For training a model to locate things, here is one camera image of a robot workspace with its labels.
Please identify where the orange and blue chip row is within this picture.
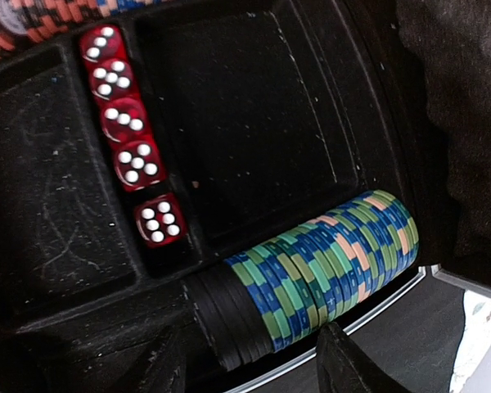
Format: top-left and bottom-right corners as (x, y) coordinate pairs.
(0, 0), (161, 60)

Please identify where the aluminium poker chip case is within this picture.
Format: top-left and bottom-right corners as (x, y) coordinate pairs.
(0, 0), (491, 393)

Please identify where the green blue black chip row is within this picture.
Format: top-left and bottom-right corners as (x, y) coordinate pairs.
(183, 190), (420, 371)

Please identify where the red dice row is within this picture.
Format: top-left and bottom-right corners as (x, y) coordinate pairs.
(79, 24), (187, 248)

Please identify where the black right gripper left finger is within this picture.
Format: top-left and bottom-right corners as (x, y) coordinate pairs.
(118, 327), (187, 392)

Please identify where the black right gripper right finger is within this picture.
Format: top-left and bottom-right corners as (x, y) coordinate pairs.
(316, 322), (405, 393)

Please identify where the black poker table mat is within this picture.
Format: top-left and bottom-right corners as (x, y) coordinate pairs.
(260, 278), (465, 392)

